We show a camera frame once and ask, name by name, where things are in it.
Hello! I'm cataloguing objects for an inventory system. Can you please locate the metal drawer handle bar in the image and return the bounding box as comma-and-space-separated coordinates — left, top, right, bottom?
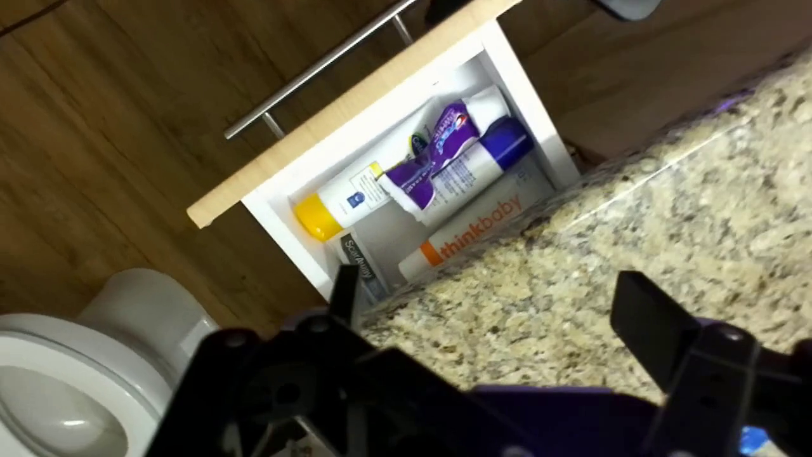
222, 0, 420, 143

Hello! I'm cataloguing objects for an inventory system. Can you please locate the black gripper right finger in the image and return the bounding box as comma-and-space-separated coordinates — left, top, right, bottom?
609, 269, 812, 457

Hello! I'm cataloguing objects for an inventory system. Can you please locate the white orange thinkbaby tube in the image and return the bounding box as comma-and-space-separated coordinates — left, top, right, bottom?
396, 172, 555, 286

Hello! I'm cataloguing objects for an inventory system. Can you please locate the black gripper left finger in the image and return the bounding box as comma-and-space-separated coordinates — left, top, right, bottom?
146, 261, 442, 457

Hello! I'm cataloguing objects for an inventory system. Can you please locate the white drawer with wood front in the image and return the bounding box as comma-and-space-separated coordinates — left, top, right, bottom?
185, 0, 586, 319

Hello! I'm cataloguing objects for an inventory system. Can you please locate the white bottle with purple cap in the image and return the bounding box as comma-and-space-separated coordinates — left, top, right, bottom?
416, 115, 537, 228

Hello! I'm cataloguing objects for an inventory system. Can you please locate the white toilet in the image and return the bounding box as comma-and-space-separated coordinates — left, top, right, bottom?
0, 266, 220, 457

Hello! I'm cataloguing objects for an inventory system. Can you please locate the purple toothpaste tube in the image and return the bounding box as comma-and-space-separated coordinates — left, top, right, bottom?
376, 83, 514, 223

